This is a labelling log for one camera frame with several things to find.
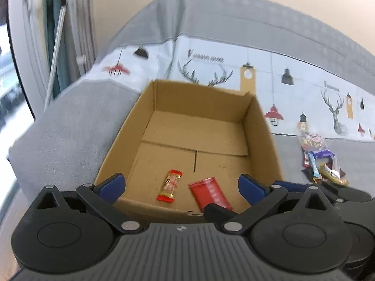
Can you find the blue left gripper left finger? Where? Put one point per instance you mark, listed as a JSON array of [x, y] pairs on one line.
[[111, 189]]

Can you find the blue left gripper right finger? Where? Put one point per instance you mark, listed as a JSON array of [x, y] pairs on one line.
[[251, 190]]

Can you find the silver foil snack stick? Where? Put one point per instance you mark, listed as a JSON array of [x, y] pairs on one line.
[[332, 164]]

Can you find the red snack packet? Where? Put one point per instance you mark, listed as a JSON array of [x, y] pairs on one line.
[[206, 192]]

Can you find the blue white snack bar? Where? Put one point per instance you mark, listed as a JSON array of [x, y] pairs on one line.
[[313, 165]]

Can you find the small red gold candy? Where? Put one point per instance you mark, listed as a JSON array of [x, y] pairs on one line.
[[166, 193]]

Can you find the yellow snack bar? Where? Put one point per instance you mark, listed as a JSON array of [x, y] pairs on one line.
[[325, 172]]

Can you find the purple snack wrapper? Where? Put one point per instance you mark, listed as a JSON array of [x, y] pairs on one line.
[[322, 154]]

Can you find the open cardboard box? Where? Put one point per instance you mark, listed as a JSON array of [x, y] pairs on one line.
[[202, 131]]

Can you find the grey patterned sofa cover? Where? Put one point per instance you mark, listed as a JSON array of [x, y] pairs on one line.
[[307, 75]]

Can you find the grey curtain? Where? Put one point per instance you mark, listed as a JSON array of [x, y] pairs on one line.
[[70, 42]]

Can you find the white window frame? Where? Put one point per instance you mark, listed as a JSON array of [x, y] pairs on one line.
[[28, 48]]

